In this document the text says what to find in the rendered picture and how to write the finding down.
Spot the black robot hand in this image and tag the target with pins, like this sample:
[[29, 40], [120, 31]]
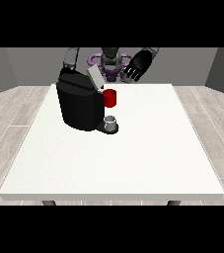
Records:
[[139, 63], [65, 70]]

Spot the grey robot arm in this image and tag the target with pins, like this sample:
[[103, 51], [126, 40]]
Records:
[[71, 56], [153, 51]]

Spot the pale grey machine lid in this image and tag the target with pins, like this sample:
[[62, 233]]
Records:
[[95, 77]]

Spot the black coffee machine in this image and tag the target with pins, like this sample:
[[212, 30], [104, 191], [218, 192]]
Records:
[[79, 105]]

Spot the red pod holder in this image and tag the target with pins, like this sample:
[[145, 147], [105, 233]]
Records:
[[109, 98]]

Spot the grey robot trunk purple rings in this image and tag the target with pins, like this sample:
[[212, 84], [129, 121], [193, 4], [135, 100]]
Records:
[[110, 62]]

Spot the small grey cup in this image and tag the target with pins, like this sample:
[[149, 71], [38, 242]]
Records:
[[110, 122]]

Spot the dark table leg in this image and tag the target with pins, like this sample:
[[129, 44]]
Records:
[[49, 202], [174, 202]]

